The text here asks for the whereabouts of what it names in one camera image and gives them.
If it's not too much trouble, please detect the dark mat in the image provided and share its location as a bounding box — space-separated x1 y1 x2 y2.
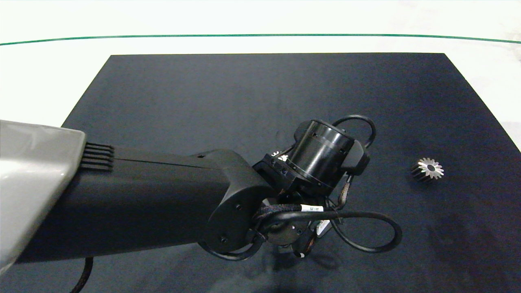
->
0 53 521 293

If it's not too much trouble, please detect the short black cable loop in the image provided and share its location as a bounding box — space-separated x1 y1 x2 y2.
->
332 115 376 149

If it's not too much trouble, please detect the long black cable loop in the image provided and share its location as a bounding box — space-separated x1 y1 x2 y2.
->
260 210 403 254

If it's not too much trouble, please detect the black cable under arm joint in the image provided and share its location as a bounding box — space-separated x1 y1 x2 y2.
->
199 240 266 261

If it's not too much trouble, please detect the thick braided cable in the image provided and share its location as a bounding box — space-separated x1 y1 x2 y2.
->
70 256 94 293

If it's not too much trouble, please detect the small steel gear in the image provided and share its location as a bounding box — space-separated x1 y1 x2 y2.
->
410 157 445 182

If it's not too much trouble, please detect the braided black cable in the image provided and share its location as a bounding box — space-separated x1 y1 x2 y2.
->
252 205 304 222

